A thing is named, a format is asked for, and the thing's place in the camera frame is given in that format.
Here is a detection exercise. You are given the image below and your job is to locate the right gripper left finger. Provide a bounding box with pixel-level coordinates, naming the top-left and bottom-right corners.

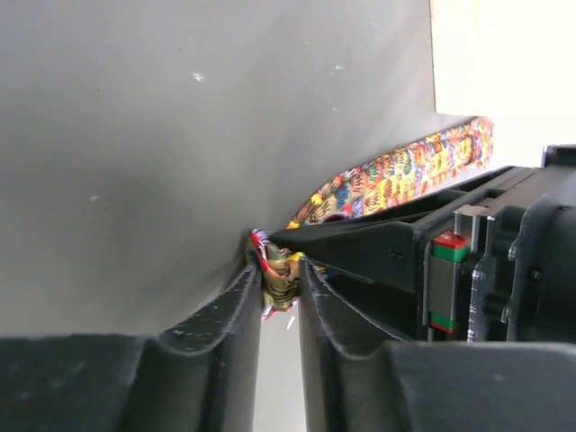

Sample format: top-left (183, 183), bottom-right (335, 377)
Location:
top-left (1, 265), bottom-right (262, 431)

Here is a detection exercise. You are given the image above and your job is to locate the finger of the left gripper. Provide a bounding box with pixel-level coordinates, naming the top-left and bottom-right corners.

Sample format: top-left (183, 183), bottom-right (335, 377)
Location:
top-left (270, 211), bottom-right (425, 293)

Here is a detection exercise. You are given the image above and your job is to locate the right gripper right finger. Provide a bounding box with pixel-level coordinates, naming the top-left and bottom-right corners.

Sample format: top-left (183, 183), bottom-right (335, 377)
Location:
top-left (300, 260), bottom-right (575, 431)

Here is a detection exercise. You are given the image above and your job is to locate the colourful banana print tie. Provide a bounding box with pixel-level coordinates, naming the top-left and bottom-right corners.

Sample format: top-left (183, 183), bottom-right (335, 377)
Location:
top-left (245, 116), bottom-right (494, 320)

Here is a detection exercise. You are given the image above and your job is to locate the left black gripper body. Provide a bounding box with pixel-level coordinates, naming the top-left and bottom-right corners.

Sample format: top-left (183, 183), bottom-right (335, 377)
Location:
top-left (422, 146), bottom-right (575, 343)

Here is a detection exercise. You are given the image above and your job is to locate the wooden eight-compartment box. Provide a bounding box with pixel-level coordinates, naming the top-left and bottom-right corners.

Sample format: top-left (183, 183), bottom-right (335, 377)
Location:
top-left (430, 0), bottom-right (575, 144)

